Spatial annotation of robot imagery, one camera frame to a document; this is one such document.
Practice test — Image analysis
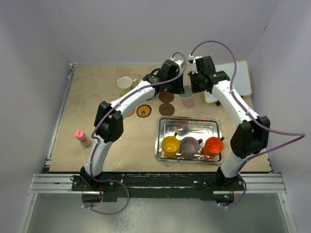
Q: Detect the dark brown coaster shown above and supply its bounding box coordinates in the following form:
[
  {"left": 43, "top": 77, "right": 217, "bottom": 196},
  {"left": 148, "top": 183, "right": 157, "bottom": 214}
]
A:
[
  {"left": 159, "top": 90, "right": 174, "bottom": 103},
  {"left": 158, "top": 103, "right": 175, "bottom": 116}
]

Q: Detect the pink mug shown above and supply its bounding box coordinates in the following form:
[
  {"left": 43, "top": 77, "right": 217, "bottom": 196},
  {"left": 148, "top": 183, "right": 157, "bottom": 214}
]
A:
[{"left": 179, "top": 85, "right": 195, "bottom": 108}]

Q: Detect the yellow-green mug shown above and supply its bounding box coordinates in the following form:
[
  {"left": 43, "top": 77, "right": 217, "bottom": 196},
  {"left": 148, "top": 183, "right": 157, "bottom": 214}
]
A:
[{"left": 117, "top": 77, "right": 138, "bottom": 96}]

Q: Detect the yellow black-rimmed coaster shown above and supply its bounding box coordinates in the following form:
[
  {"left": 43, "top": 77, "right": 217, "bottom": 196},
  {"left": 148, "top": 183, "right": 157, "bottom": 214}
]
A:
[{"left": 136, "top": 104, "right": 152, "bottom": 118}]

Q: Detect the orange-brown wooden coaster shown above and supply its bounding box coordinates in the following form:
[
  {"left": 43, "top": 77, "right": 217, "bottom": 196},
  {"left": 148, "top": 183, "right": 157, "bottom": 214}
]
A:
[{"left": 127, "top": 109, "right": 135, "bottom": 117}]

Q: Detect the purple translucent cup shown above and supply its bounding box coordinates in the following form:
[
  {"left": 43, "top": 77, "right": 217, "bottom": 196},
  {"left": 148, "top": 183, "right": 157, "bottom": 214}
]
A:
[{"left": 180, "top": 136, "right": 203, "bottom": 159}]

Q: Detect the yellow translucent cup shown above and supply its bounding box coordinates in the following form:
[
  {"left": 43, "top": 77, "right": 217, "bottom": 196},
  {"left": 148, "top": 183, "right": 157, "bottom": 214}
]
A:
[{"left": 161, "top": 136, "right": 180, "bottom": 159}]

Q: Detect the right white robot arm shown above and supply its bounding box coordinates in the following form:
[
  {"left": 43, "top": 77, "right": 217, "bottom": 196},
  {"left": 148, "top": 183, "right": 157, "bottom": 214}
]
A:
[{"left": 189, "top": 55, "right": 270, "bottom": 190}]

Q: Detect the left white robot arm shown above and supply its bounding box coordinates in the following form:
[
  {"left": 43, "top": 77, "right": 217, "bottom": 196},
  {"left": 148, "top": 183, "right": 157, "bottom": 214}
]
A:
[{"left": 79, "top": 57, "right": 187, "bottom": 190}]

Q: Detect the orange translucent cup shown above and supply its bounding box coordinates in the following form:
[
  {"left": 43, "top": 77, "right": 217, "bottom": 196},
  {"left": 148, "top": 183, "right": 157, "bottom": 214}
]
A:
[{"left": 201, "top": 137, "right": 224, "bottom": 159}]

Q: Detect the white whiteboard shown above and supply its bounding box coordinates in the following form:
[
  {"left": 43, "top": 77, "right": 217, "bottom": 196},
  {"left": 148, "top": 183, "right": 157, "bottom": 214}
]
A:
[{"left": 215, "top": 60, "right": 252, "bottom": 97}]

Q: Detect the silver metal tray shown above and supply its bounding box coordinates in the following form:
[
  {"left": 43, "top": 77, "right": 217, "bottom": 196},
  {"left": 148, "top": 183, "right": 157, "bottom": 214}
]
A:
[{"left": 155, "top": 116, "right": 223, "bottom": 165}]

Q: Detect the pink cylinder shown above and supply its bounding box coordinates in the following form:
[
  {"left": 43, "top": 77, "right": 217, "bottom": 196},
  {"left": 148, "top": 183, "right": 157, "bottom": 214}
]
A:
[{"left": 75, "top": 130, "right": 91, "bottom": 147}]

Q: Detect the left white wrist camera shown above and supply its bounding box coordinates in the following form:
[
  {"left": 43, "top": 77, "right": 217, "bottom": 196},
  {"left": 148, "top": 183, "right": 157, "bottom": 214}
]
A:
[{"left": 170, "top": 57, "right": 184, "bottom": 71}]

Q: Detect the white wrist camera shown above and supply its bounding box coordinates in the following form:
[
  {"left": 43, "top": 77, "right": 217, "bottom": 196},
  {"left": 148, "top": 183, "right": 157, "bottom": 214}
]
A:
[
  {"left": 188, "top": 54, "right": 198, "bottom": 74},
  {"left": 170, "top": 57, "right": 184, "bottom": 71}
]

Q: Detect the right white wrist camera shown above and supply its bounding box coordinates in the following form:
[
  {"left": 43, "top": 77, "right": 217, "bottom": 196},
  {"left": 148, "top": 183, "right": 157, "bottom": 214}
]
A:
[{"left": 188, "top": 54, "right": 198, "bottom": 74}]

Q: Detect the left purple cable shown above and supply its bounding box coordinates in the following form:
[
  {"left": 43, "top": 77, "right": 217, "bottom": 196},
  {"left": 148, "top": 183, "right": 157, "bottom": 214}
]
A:
[{"left": 81, "top": 51, "right": 188, "bottom": 215}]

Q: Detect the purple cable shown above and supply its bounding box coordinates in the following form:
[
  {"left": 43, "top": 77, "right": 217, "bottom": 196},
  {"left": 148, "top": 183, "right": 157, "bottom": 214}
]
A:
[
  {"left": 189, "top": 40, "right": 306, "bottom": 209},
  {"left": 81, "top": 51, "right": 188, "bottom": 215}
]

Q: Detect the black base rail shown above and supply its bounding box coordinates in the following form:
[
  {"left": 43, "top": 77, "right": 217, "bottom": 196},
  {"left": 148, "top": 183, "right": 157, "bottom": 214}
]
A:
[{"left": 41, "top": 166, "right": 246, "bottom": 203}]

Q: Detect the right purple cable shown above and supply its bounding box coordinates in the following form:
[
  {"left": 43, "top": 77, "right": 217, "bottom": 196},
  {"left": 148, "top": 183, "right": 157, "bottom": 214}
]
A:
[{"left": 189, "top": 40, "right": 306, "bottom": 209}]

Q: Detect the aluminium frame rail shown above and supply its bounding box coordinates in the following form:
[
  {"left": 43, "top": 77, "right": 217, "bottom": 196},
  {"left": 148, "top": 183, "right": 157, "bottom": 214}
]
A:
[{"left": 29, "top": 63, "right": 78, "bottom": 193}]

